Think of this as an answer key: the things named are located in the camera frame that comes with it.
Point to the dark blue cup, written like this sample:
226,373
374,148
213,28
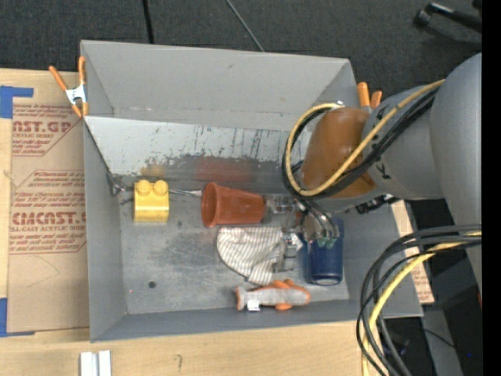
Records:
325,262

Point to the grey metal bin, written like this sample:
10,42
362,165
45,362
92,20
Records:
176,249

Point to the orange plastic cup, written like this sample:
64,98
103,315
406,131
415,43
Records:
235,207

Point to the grey and orange toy fish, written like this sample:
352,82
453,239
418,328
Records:
274,297

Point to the yellow toy brick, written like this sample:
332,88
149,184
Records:
150,206

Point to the black cylinder on white bracket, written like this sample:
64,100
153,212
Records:
372,205

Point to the brown cardboard board red print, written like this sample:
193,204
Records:
47,194

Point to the white striped cloth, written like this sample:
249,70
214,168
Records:
246,249

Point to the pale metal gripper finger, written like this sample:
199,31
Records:
282,205
289,251

